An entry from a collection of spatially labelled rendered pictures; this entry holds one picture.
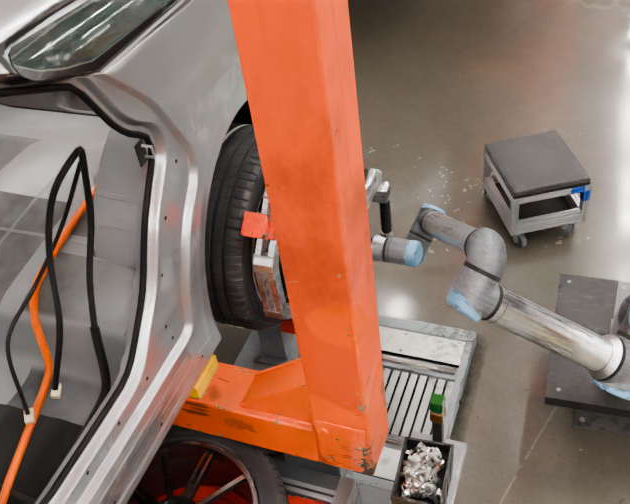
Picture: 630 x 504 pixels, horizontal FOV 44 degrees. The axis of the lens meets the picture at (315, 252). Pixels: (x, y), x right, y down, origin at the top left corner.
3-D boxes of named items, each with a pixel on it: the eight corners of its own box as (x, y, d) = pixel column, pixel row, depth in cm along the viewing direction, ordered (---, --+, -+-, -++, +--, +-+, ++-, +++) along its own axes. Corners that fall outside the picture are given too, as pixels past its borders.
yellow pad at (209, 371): (180, 355, 243) (176, 345, 239) (220, 364, 238) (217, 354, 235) (159, 390, 233) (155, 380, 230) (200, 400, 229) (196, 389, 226)
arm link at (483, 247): (493, 228, 221) (418, 198, 286) (473, 267, 222) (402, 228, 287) (526, 245, 224) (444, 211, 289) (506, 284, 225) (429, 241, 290)
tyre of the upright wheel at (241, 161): (144, 224, 218) (205, 358, 266) (220, 236, 210) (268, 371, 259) (236, 81, 257) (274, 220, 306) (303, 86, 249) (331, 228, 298)
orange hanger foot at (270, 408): (188, 382, 255) (162, 310, 232) (340, 418, 238) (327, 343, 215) (164, 424, 244) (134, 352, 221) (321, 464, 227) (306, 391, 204)
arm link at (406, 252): (420, 268, 277) (415, 267, 267) (386, 263, 281) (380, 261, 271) (425, 242, 277) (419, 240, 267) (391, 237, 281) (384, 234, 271)
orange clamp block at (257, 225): (256, 213, 228) (243, 210, 220) (280, 217, 226) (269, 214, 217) (252, 237, 228) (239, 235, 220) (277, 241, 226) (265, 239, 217)
